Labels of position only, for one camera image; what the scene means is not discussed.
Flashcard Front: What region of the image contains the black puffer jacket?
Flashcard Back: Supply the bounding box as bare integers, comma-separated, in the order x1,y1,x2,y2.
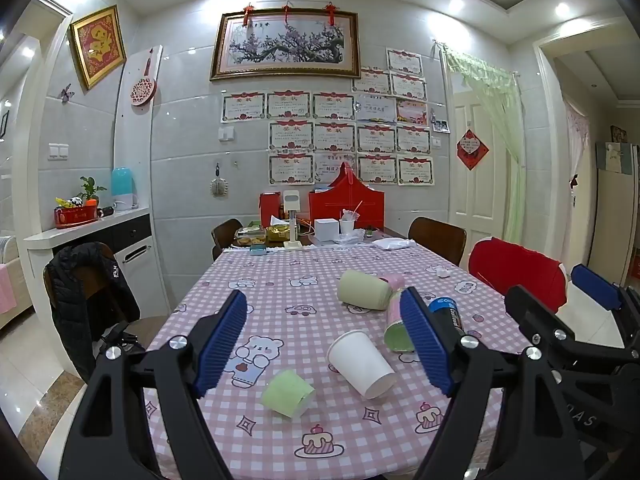
49,241,141,385

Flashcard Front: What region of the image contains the chair with red cover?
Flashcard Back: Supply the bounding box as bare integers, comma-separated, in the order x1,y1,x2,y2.
468,237,569,314

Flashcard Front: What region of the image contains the large pale green cup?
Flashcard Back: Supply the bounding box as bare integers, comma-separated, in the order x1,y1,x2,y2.
337,268,392,311

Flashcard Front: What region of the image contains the large red gift box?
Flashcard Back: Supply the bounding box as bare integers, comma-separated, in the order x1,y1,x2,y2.
308,162,386,231

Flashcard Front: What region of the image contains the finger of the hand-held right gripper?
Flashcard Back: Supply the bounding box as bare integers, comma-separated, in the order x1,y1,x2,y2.
504,285,640,374
570,263,640,322

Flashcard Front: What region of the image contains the small light green cup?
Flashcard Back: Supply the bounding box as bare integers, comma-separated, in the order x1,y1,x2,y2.
260,368,316,419

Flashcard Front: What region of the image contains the hanging grey brush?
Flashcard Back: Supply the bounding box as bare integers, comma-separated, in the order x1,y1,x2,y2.
209,162,229,196

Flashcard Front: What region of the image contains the round pink hanging ornament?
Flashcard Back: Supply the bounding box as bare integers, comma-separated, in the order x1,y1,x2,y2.
129,48,159,109

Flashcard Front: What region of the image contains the red diamond door decoration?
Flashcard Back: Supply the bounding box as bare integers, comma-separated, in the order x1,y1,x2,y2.
455,128,490,171

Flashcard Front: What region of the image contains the pink checked tablecloth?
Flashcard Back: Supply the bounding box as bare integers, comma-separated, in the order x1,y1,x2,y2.
142,240,537,480

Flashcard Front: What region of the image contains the beige cabinet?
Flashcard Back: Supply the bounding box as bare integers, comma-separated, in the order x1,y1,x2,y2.
594,140,640,288

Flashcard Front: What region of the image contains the red tray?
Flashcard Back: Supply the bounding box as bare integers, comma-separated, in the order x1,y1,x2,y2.
53,204,102,230

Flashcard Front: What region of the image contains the plastic cup with straws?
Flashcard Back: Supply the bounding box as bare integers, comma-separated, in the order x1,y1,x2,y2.
339,200,363,236

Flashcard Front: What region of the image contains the small red box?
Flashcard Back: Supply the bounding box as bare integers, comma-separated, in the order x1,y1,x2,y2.
258,192,282,229

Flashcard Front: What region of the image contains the dark wooden chair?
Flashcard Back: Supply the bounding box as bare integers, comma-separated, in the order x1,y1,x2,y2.
211,218,245,261
407,216,468,267

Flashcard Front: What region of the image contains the clear food container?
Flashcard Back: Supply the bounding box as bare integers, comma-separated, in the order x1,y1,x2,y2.
234,226,269,249

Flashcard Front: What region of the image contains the pink cloth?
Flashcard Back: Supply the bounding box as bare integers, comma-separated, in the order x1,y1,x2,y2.
0,262,19,314

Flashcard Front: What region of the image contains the white plastic bag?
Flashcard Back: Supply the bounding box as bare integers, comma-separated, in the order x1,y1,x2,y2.
372,237,417,252

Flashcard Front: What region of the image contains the white paper cup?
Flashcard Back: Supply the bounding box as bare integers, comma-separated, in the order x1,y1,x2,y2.
327,329,399,401

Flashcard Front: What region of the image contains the light green curtain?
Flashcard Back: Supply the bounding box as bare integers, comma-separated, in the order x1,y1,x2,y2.
442,44,527,253

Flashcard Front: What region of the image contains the framed red and gold picture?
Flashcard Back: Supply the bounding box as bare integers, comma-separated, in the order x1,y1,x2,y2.
68,4,127,91

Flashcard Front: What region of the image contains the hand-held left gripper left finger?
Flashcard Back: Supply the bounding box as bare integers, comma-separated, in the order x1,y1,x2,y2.
60,289,249,480

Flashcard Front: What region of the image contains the framed plum blossom painting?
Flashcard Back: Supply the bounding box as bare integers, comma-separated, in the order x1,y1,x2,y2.
209,9,362,82

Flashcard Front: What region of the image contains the small potted plant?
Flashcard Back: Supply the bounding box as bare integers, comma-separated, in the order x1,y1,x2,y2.
79,176,108,206

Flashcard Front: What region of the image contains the blue and black can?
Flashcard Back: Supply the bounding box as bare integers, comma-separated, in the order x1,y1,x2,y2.
428,297,467,342

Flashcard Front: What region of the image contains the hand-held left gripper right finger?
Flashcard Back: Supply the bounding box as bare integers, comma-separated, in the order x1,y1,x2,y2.
398,287,586,480

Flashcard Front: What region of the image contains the white counter cabinet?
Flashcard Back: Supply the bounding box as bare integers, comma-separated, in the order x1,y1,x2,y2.
23,205,166,318

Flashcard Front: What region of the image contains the group of wall certificates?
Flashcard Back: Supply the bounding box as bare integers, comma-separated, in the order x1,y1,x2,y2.
220,47,435,187

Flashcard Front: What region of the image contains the white desk stand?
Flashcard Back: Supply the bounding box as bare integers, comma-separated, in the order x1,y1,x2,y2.
282,190,304,250

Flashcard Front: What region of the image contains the green cup with pink inside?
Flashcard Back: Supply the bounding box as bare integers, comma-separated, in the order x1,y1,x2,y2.
383,290,416,354

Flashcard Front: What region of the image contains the white door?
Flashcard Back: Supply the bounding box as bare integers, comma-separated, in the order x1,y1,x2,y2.
449,84,508,242

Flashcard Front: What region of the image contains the blue and white kettle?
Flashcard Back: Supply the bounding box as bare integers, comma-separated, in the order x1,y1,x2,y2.
110,167,142,211

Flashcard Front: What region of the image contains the white box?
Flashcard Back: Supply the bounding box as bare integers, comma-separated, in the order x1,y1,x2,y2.
313,218,342,246

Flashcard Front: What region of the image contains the wooden chair with jacket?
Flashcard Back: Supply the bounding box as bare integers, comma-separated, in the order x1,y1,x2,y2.
43,260,171,351

